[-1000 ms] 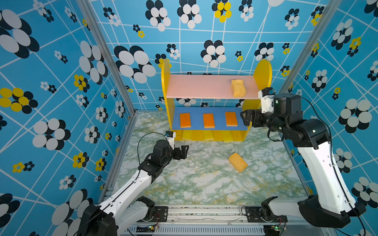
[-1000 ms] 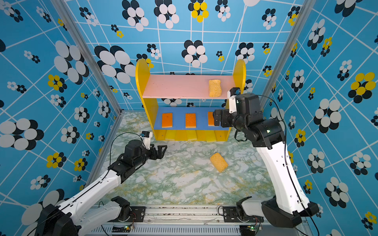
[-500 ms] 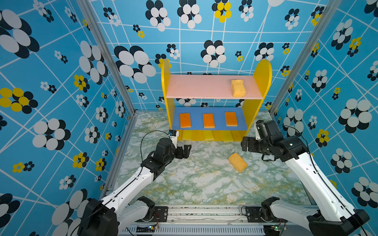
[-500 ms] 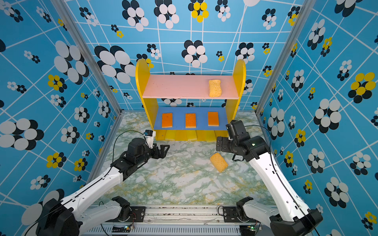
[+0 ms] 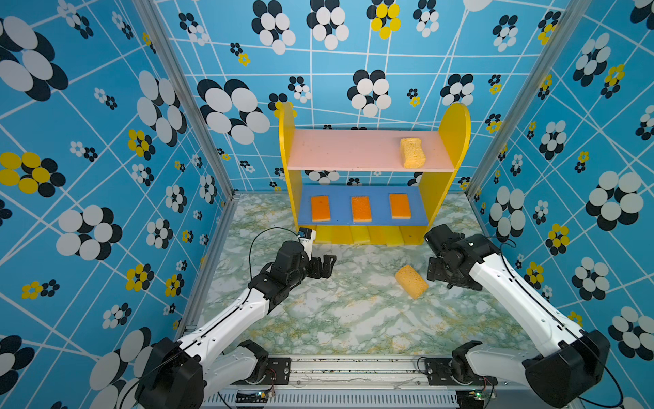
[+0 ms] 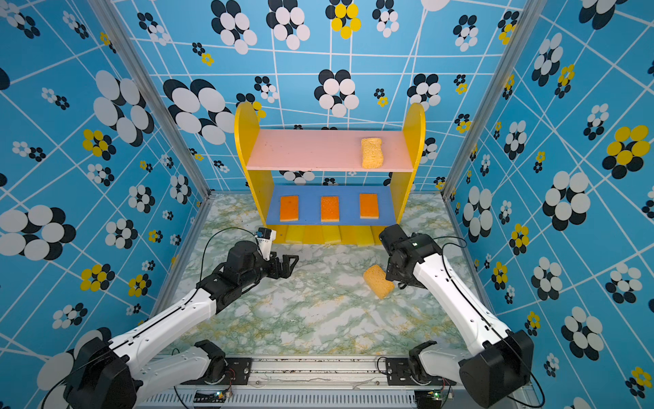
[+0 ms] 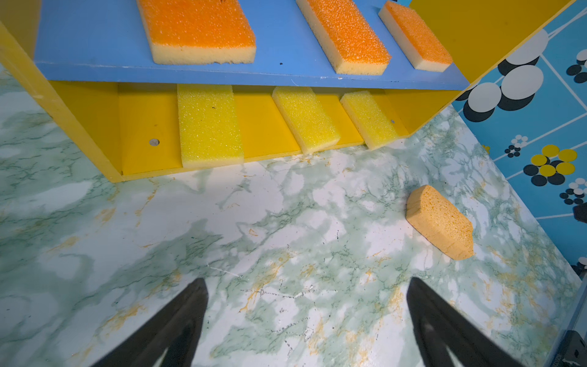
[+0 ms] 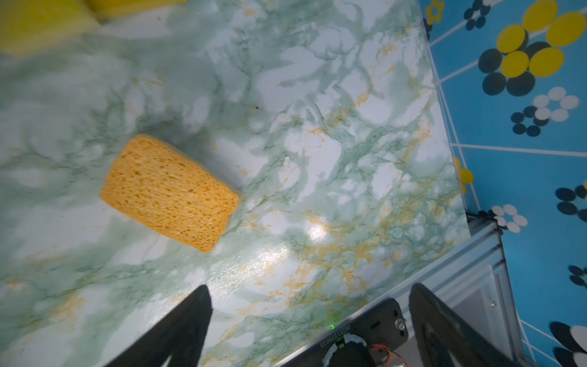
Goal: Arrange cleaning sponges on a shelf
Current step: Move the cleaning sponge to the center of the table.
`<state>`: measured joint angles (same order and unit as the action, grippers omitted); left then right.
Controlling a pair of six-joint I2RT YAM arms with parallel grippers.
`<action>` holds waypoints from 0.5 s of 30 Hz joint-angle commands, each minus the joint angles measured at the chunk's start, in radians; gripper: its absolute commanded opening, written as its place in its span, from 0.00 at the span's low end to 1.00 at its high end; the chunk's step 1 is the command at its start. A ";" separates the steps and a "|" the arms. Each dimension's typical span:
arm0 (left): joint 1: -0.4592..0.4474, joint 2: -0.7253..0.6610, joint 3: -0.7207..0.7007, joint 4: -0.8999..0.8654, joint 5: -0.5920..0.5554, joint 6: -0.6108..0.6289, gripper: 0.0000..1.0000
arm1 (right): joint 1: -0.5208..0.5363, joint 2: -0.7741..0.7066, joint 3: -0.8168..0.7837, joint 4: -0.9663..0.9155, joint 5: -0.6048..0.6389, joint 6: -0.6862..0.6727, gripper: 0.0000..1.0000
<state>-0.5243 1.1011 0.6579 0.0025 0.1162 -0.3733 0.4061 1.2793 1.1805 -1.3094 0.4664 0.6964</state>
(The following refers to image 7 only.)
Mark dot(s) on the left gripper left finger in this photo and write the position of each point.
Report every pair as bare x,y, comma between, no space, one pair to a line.
171,336

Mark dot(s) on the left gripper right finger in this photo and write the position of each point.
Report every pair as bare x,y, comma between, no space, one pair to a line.
439,330

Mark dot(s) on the yellow sponge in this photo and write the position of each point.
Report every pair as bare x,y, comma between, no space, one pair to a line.
371,122
306,118
210,133

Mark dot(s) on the orange sponge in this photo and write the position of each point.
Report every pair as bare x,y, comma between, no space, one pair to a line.
348,41
416,40
197,32

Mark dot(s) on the yellow shelf with coloured boards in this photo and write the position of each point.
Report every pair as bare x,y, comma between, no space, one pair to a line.
88,65

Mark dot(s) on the tan sponge front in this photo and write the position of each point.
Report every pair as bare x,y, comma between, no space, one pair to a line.
440,222

